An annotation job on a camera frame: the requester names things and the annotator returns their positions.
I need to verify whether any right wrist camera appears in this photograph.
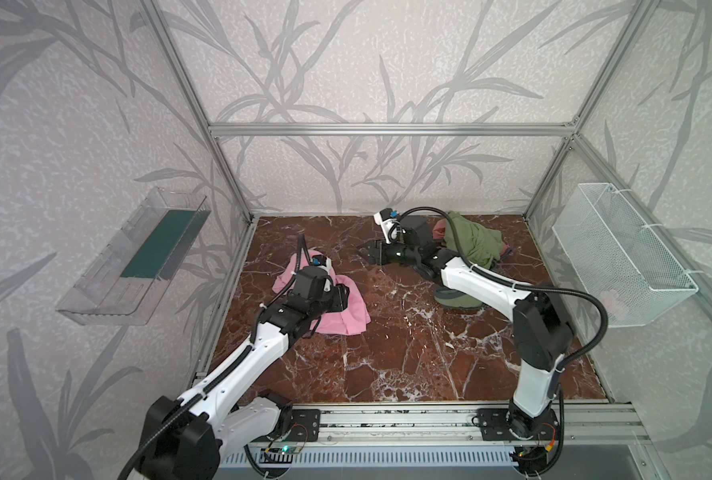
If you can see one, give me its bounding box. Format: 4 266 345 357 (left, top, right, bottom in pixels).
373 207 399 242

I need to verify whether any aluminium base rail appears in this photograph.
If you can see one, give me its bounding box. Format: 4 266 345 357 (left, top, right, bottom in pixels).
292 400 652 447

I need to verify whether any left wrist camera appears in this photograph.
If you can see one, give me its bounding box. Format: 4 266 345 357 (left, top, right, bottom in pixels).
309 251 332 274

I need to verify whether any clear plastic wall tray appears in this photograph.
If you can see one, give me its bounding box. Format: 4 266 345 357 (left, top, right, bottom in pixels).
56 187 211 326

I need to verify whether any olive green cloth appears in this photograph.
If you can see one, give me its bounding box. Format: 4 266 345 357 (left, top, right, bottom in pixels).
434 211 505 310

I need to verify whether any left black corrugated cable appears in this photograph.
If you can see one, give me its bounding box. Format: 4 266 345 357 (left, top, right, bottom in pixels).
118 233 333 480

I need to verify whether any pink item in basket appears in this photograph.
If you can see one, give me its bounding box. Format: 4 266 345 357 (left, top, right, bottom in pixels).
598 289 628 320

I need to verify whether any light pink cloth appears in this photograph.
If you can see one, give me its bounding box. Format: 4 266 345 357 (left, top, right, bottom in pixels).
270 246 370 341

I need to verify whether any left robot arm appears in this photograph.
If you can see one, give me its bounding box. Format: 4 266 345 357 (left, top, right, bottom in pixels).
118 265 350 479

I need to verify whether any aluminium frame crossbar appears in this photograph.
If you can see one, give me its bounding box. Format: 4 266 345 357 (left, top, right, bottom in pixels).
208 123 574 137

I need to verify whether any dusty red cloth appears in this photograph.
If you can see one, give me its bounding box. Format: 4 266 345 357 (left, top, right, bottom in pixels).
432 219 512 257

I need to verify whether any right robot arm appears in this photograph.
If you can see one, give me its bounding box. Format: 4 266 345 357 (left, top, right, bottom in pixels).
359 207 609 440

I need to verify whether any white wire mesh basket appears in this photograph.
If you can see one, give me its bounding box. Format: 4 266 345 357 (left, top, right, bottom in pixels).
552 183 699 328

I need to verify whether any right black corrugated cable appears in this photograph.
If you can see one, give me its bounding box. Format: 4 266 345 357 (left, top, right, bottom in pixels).
391 206 609 373

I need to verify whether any black corrugated cable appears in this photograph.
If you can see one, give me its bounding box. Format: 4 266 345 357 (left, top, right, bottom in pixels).
118 233 333 480
391 206 609 373

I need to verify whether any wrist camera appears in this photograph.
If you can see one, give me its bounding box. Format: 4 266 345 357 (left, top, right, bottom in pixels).
309 251 332 274
373 207 399 242

